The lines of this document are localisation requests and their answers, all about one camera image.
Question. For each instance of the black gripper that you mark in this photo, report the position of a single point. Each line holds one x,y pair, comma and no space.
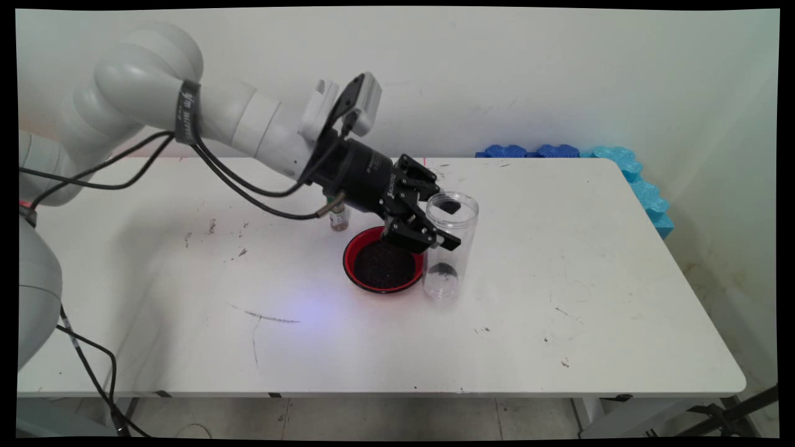
360,177

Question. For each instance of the tall clear plastic jar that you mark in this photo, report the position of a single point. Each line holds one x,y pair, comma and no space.
464,261

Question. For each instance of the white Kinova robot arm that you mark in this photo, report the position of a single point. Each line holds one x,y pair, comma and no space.
143,68

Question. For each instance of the small green-capped spice bottle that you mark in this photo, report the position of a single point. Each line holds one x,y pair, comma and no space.
339,220

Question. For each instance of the red bowl with black seeds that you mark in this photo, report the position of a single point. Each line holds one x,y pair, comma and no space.
385,273

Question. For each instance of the dark blue foam mat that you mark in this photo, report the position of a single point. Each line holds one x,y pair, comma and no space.
504,151
558,151

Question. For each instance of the light blue foam mat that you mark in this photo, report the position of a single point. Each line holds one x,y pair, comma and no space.
646,192

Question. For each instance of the grey metal table leg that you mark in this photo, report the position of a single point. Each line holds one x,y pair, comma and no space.
128,416
587,416

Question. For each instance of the black tripod stand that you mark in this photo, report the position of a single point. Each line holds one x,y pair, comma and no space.
708,410

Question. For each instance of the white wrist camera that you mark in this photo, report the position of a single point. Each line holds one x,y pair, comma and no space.
369,99

